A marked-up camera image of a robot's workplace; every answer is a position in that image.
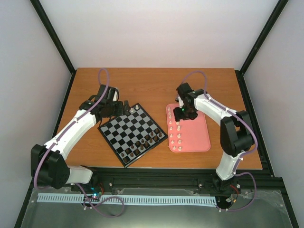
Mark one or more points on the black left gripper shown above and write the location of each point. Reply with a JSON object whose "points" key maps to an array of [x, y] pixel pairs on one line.
{"points": [[120, 110]]}

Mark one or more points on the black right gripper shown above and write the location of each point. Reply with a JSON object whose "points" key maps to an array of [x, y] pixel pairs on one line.
{"points": [[178, 116]]}

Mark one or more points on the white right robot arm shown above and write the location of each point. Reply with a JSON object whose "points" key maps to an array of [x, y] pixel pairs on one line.
{"points": [[236, 134]]}

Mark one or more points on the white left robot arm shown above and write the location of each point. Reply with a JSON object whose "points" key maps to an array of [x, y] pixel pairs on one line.
{"points": [[48, 161]]}

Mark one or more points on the pink plastic tray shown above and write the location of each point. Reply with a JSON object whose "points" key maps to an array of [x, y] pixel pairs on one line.
{"points": [[194, 133]]}

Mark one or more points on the black and silver chessboard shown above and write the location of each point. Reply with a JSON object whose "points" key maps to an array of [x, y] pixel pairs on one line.
{"points": [[125, 134]]}

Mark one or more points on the light blue cable duct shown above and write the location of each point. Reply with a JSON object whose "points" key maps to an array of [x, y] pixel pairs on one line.
{"points": [[132, 200]]}

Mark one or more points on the black aluminium frame post left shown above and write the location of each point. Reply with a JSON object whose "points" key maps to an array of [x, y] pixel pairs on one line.
{"points": [[53, 35]]}

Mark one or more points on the black aluminium frame post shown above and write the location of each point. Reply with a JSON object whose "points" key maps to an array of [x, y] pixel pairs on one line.
{"points": [[53, 35], [272, 19]]}

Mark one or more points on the black aluminium frame post right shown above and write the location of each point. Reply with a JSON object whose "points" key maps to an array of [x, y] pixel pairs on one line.
{"points": [[272, 19]]}

